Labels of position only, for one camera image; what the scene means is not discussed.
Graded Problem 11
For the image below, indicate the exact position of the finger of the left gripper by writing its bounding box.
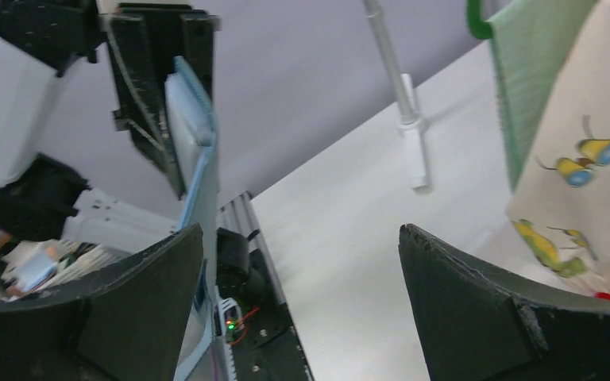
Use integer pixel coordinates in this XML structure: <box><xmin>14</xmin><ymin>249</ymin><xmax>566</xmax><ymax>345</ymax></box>
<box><xmin>181</xmin><ymin>10</ymin><xmax>220</xmax><ymax>99</ymax></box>
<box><xmin>102</xmin><ymin>13</ymin><xmax>185</xmax><ymax>198</ymax></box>

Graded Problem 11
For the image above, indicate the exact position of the white clothes rack pole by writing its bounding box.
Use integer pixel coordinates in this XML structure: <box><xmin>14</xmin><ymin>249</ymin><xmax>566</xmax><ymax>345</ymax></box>
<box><xmin>362</xmin><ymin>0</ymin><xmax>430</xmax><ymax>189</ymax></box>

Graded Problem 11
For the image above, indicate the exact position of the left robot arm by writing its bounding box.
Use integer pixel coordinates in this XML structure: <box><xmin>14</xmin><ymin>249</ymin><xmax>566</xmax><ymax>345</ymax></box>
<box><xmin>0</xmin><ymin>1</ymin><xmax>220</xmax><ymax>252</ymax></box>

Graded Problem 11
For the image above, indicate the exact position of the blue card holder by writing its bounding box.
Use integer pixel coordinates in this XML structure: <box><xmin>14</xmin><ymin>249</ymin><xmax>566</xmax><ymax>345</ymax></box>
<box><xmin>165</xmin><ymin>56</ymin><xmax>218</xmax><ymax>380</ymax></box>

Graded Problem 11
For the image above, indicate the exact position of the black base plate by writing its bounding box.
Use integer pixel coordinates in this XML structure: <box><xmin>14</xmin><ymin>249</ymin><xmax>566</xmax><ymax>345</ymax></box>
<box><xmin>215</xmin><ymin>191</ymin><xmax>314</xmax><ymax>381</ymax></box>

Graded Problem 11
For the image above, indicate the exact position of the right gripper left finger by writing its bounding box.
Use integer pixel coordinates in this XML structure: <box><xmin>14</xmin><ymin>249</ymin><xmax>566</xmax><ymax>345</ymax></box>
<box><xmin>0</xmin><ymin>225</ymin><xmax>203</xmax><ymax>380</ymax></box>

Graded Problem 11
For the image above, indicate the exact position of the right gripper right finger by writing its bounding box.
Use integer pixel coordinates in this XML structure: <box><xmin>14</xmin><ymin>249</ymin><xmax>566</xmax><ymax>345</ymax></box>
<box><xmin>399</xmin><ymin>224</ymin><xmax>610</xmax><ymax>380</ymax></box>

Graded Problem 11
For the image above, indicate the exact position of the hanging patterned cloth bag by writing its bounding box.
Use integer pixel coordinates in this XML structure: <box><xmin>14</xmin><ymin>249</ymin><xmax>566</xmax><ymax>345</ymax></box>
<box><xmin>466</xmin><ymin>1</ymin><xmax>610</xmax><ymax>297</ymax></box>

